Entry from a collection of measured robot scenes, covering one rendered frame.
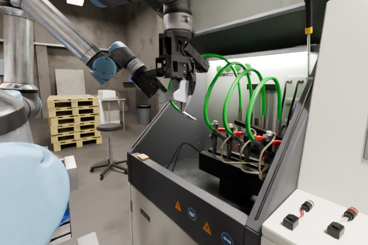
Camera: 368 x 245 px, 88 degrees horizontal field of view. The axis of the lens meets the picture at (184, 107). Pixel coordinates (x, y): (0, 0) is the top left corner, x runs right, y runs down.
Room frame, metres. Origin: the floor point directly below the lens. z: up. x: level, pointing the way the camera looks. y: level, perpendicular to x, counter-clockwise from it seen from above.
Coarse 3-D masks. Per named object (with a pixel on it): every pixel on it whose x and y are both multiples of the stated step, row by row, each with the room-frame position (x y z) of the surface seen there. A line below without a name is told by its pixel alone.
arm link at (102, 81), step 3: (111, 57) 0.82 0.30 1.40; (114, 60) 0.81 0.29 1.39; (117, 63) 0.82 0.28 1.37; (117, 66) 0.82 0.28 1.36; (117, 69) 0.83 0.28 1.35; (120, 69) 0.85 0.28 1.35; (90, 72) 0.80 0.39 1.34; (93, 72) 0.79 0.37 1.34; (117, 72) 0.84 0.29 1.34; (93, 75) 0.79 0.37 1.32; (96, 75) 0.79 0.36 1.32; (96, 78) 0.79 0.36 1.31; (99, 78) 0.79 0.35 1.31; (99, 81) 0.80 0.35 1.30; (102, 81) 0.81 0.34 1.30; (105, 81) 0.82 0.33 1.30; (102, 84) 0.82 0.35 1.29
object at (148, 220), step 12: (132, 192) 0.88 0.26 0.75; (132, 204) 0.89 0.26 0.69; (144, 204) 0.80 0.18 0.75; (132, 216) 0.89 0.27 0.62; (144, 216) 0.80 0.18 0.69; (156, 216) 0.72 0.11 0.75; (144, 228) 0.80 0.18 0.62; (156, 228) 0.72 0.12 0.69; (168, 228) 0.66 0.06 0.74; (180, 228) 0.61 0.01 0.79; (144, 240) 0.80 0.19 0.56; (156, 240) 0.72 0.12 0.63; (168, 240) 0.66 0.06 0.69; (180, 240) 0.61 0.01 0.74; (192, 240) 0.56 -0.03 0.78
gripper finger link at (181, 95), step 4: (184, 80) 0.52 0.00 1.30; (180, 84) 0.51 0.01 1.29; (184, 84) 0.52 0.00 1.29; (180, 88) 0.51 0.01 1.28; (184, 88) 0.52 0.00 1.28; (176, 92) 0.50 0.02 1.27; (180, 92) 0.51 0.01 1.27; (184, 92) 0.52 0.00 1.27; (176, 96) 0.50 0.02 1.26; (180, 96) 0.51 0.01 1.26; (184, 96) 0.52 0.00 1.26; (188, 96) 0.52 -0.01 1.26; (176, 100) 0.50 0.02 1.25; (180, 100) 0.51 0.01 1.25; (184, 100) 0.52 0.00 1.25; (188, 100) 0.52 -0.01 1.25; (184, 104) 0.53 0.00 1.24; (184, 108) 0.53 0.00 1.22
